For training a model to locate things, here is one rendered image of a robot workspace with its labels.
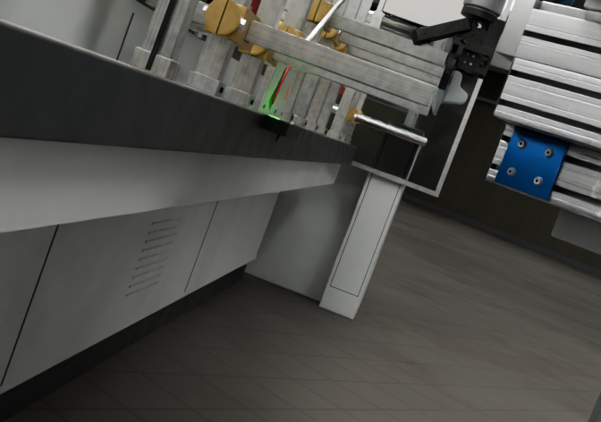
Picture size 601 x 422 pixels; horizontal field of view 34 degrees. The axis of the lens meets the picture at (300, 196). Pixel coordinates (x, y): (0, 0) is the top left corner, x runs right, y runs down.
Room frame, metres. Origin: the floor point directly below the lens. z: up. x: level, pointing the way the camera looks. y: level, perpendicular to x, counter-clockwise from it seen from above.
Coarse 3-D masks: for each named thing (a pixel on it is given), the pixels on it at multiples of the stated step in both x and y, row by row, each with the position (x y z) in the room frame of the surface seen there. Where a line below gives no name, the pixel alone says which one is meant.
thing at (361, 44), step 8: (344, 32) 2.39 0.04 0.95; (344, 40) 2.39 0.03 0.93; (352, 40) 2.39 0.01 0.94; (360, 40) 2.39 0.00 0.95; (360, 48) 2.39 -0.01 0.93; (368, 48) 2.38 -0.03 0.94; (376, 48) 2.38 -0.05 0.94; (384, 48) 2.38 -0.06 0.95; (384, 56) 2.38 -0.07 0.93; (392, 56) 2.38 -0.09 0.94; (400, 56) 2.37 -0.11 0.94; (408, 56) 2.37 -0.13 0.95; (408, 64) 2.37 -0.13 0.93; (416, 64) 2.37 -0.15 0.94; (424, 64) 2.37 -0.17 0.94; (432, 64) 2.37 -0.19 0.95; (432, 72) 2.36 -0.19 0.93; (440, 72) 2.36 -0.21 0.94
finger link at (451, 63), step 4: (456, 48) 1.86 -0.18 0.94; (452, 52) 1.84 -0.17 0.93; (452, 56) 1.84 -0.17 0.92; (448, 60) 1.84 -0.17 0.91; (452, 60) 1.84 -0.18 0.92; (456, 60) 1.84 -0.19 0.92; (448, 64) 1.83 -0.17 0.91; (452, 64) 1.83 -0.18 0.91; (444, 68) 1.83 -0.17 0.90; (448, 68) 1.83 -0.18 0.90; (452, 68) 1.83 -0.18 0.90; (444, 72) 1.84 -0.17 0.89; (448, 72) 1.84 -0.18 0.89; (444, 76) 1.84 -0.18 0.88; (448, 76) 1.84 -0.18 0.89; (440, 80) 1.84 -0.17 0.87; (444, 80) 1.84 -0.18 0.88; (448, 80) 1.85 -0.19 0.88; (440, 84) 1.85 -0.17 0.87; (444, 84) 1.85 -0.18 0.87; (440, 88) 1.85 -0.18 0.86; (444, 88) 1.85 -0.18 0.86
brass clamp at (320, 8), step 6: (318, 0) 2.08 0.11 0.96; (324, 0) 2.08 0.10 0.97; (312, 6) 2.08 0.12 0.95; (318, 6) 2.09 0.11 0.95; (324, 6) 2.07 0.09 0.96; (330, 6) 2.09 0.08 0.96; (312, 12) 2.08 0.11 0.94; (318, 12) 2.07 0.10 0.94; (324, 12) 2.07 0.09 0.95; (336, 12) 2.19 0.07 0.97; (312, 18) 2.08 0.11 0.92; (318, 18) 2.07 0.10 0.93; (330, 18) 2.09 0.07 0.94; (324, 30) 2.19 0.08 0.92; (330, 30) 2.20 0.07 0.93
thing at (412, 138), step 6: (336, 108) 3.64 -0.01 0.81; (360, 114) 3.64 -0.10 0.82; (354, 120) 3.64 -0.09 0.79; (360, 120) 3.63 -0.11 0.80; (366, 120) 3.63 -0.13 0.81; (372, 120) 3.63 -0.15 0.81; (372, 126) 3.63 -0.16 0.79; (378, 126) 3.62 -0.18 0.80; (384, 126) 3.62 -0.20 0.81; (390, 126) 3.62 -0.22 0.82; (390, 132) 3.62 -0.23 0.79; (396, 132) 3.62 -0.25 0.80; (402, 132) 3.61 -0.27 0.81; (408, 132) 3.62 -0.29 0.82; (402, 138) 3.62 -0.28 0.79; (408, 138) 3.61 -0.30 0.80; (414, 138) 3.61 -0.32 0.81; (420, 138) 3.61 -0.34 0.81; (420, 144) 3.61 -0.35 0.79
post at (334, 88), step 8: (368, 0) 2.85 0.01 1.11; (360, 8) 2.85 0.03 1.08; (368, 8) 2.85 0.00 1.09; (360, 16) 2.85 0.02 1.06; (336, 88) 2.85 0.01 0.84; (328, 96) 2.85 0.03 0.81; (336, 96) 2.86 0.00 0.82; (328, 104) 2.85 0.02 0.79; (328, 112) 2.85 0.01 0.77; (320, 120) 2.85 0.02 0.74
